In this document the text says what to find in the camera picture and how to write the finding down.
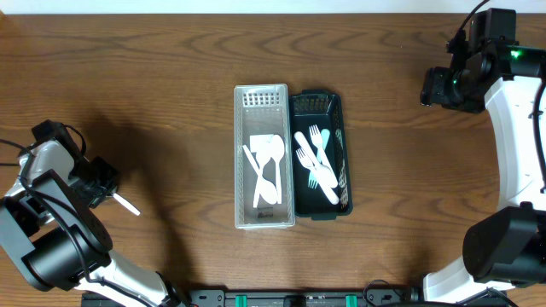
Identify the white plastic spoon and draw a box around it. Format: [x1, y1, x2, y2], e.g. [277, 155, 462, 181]
[112, 193, 141, 216]
[249, 142, 276, 208]
[270, 135, 285, 204]
[294, 131, 338, 188]

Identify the black plastic basket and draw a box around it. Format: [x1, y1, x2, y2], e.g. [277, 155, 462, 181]
[288, 90, 353, 220]

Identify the white plastic fork top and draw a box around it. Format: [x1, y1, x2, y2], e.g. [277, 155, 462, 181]
[308, 129, 330, 189]

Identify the white plastic fork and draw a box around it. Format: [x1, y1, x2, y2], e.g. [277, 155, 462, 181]
[296, 148, 340, 205]
[309, 125, 333, 171]
[308, 129, 330, 189]

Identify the white plastic utensil handle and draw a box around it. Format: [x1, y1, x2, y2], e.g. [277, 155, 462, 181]
[243, 145, 277, 208]

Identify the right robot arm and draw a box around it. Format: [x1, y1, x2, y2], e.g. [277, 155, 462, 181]
[421, 39, 545, 304]

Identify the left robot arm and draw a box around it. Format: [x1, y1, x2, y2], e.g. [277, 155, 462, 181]
[1, 138, 191, 306]

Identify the clear plastic basket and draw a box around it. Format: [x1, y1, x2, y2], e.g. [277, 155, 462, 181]
[234, 84, 295, 230]

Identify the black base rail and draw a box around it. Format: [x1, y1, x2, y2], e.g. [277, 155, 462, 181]
[80, 286, 511, 307]

